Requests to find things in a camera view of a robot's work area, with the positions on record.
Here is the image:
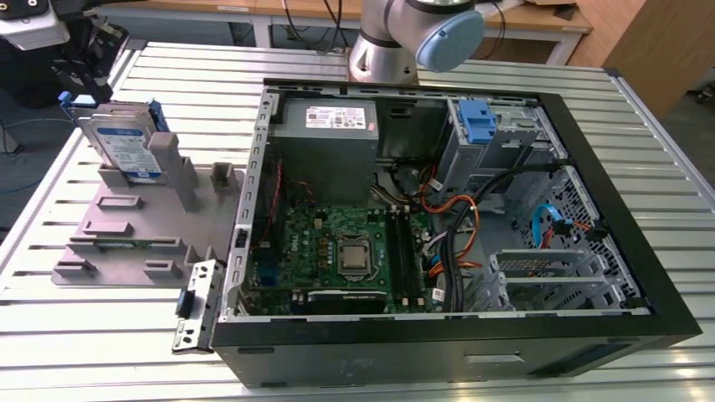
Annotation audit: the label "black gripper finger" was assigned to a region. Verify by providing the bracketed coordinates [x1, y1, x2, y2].
[52, 62, 116, 104]

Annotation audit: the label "hard disk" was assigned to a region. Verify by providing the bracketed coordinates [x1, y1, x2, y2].
[58, 91, 172, 185]

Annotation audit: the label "blue data wire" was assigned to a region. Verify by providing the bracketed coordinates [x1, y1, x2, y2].
[533, 203, 574, 249]

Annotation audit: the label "orange power wire black plug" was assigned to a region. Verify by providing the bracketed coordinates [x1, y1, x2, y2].
[545, 221, 610, 248]

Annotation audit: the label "metal disk bay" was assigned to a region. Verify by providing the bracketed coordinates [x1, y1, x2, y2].
[466, 249, 642, 313]

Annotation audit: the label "long desk white legs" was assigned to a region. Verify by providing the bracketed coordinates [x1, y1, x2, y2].
[94, 0, 364, 49]

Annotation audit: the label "grey plastic parts rack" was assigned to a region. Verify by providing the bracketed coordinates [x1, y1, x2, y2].
[51, 132, 247, 289]

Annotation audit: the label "green RAM stick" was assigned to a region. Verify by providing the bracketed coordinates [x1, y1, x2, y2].
[95, 237, 168, 249]

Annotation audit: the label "grey power supply unit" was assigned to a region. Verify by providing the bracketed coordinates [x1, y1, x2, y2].
[272, 98, 382, 209]

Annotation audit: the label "metal expansion slot latch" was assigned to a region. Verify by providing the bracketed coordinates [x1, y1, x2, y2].
[170, 258, 219, 355]

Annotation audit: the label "green motherboard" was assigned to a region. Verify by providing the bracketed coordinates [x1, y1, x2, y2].
[248, 204, 449, 315]

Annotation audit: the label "black CPU socket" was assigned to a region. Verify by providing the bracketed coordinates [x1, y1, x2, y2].
[334, 234, 382, 282]

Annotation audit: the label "silver CPU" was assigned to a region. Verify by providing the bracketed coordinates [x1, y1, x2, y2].
[338, 245, 374, 273]

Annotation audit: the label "black RAM slot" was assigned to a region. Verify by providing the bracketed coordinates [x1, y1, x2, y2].
[386, 205, 410, 307]
[401, 205, 427, 307]

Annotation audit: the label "black graphics card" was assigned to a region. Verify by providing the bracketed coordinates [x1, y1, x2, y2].
[290, 288, 390, 316]

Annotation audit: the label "blue drive bay latch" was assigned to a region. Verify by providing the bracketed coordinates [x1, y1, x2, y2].
[458, 100, 499, 144]

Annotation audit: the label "metal optical drive cage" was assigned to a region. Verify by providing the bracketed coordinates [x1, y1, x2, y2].
[438, 95, 566, 198]

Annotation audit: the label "black open PC case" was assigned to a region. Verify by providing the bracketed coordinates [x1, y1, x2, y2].
[210, 76, 705, 389]

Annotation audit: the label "wooden cabinet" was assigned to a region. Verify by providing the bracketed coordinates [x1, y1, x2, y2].
[567, 0, 715, 121]

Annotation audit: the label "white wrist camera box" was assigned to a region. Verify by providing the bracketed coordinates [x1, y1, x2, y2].
[0, 16, 72, 52]

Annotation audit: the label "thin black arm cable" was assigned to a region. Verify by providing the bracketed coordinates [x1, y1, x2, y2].
[283, 0, 351, 54]

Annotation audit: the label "yellow black supply wires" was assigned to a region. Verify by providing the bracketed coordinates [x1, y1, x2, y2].
[368, 161, 443, 206]

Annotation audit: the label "orange wire bundle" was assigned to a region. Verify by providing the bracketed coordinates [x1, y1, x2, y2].
[418, 194, 485, 277]

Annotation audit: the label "black cable bundle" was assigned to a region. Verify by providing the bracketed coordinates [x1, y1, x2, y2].
[438, 162, 563, 313]

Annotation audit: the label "wooden desk white frame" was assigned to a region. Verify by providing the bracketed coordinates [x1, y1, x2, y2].
[479, 0, 595, 64]

